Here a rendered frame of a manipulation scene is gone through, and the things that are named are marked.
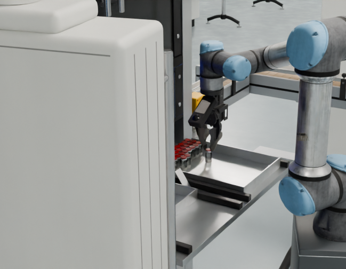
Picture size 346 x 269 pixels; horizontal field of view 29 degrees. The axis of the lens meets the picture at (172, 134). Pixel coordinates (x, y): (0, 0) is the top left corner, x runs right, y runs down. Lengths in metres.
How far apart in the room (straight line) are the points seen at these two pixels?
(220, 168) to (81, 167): 1.11
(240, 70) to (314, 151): 0.37
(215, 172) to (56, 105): 1.12
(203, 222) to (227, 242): 1.64
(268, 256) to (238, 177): 1.32
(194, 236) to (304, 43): 0.58
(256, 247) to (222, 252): 0.18
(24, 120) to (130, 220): 0.25
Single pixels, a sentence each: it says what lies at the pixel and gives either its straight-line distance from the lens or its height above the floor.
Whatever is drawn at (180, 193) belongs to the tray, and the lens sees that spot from 2.03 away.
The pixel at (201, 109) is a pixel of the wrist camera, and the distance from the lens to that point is 2.13.
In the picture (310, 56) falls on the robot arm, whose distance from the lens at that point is 1.70.
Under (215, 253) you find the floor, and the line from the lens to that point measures 3.42.
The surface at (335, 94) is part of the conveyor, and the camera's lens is 2.92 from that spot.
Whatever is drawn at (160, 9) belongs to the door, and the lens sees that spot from 2.16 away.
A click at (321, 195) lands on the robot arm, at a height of 0.97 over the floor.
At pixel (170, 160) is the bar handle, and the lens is 1.32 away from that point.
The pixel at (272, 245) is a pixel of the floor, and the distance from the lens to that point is 3.52.
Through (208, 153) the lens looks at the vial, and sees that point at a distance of 2.23.
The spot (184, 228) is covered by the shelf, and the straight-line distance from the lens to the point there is 1.85.
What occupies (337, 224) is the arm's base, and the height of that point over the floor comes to 0.84.
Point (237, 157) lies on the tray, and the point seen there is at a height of 0.88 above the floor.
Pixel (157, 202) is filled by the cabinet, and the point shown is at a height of 1.22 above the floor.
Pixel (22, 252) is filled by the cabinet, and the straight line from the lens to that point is 1.30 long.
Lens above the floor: 1.79
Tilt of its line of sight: 21 degrees down
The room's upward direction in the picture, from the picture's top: 1 degrees counter-clockwise
